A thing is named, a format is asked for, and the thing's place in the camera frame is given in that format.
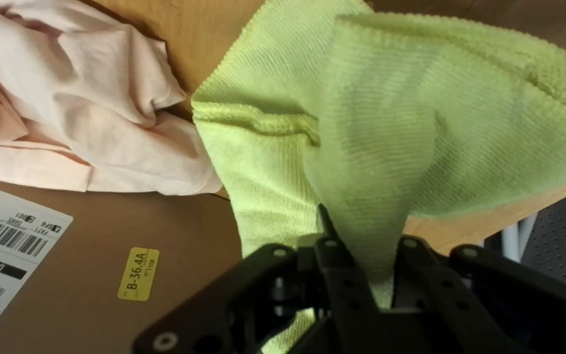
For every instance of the yellow-green cloth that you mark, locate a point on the yellow-green cloth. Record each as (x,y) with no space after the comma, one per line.
(394,131)

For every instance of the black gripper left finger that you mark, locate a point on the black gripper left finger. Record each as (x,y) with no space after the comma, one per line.
(250,296)

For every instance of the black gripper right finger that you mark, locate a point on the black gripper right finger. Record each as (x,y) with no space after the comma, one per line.
(492,302)

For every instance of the large cardboard box with label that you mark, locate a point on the large cardboard box with label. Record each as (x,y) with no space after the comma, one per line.
(99,263)

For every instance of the peach shirt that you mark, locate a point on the peach shirt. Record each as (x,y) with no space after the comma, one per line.
(67,100)

